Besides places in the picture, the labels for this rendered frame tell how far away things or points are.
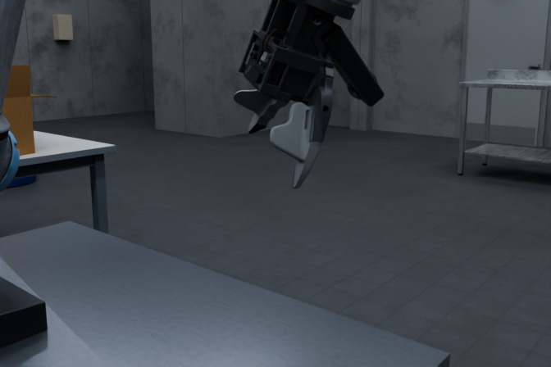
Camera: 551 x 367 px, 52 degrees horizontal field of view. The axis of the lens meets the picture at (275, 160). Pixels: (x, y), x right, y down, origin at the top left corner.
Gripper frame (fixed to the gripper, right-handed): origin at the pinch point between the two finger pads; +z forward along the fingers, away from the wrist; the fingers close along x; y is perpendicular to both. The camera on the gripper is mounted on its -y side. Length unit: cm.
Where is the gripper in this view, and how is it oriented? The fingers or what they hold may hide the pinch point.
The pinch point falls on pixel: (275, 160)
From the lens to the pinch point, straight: 68.8
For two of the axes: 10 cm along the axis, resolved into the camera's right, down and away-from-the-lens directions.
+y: -8.6, -1.7, -4.9
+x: 3.7, 4.5, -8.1
